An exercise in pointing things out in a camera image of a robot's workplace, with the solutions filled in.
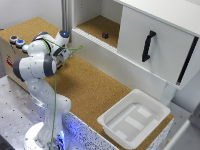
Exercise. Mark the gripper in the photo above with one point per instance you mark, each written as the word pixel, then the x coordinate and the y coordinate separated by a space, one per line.
pixel 62 57

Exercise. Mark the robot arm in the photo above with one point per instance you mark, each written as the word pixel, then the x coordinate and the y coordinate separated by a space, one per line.
pixel 37 66

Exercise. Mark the white cabinet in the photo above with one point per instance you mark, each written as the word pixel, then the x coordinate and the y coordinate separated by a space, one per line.
pixel 110 61

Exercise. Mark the green button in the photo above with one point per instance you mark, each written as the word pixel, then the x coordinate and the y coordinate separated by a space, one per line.
pixel 25 47

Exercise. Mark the blue button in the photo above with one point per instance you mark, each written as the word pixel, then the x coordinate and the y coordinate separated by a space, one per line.
pixel 20 42

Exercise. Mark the purple block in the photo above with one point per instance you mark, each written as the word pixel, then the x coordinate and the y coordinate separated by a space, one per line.
pixel 105 35

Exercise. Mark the red button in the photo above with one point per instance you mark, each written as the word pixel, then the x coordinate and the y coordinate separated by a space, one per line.
pixel 13 38

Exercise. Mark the white plastic box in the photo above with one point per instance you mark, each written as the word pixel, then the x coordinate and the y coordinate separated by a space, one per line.
pixel 133 121

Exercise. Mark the white sliding door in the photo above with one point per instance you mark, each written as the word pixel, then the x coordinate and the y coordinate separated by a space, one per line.
pixel 166 43

